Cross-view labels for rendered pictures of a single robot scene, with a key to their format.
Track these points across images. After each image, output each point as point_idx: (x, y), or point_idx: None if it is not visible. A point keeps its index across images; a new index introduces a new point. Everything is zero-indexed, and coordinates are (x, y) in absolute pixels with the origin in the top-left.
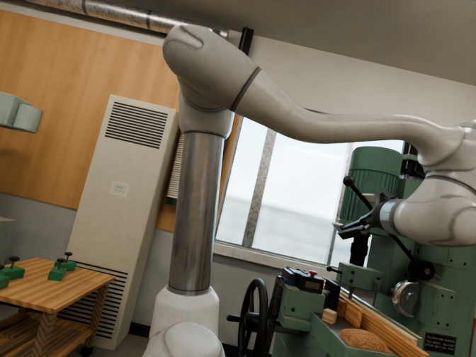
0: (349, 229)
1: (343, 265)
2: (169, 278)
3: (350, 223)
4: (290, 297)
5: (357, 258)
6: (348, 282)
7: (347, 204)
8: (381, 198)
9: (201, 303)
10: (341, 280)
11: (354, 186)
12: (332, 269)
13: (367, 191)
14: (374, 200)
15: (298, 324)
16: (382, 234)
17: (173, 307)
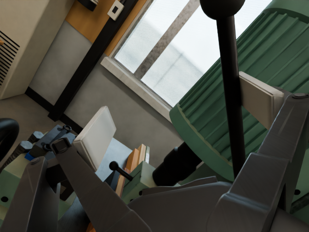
0: (28, 196)
1: (139, 171)
2: None
3: (82, 160)
4: (4, 182)
5: (163, 177)
6: (126, 201)
7: (204, 83)
8: (303, 138)
9: None
10: (124, 188)
11: (230, 29)
12: (117, 169)
13: (262, 77)
14: (261, 114)
15: (0, 223)
16: (228, 177)
17: None
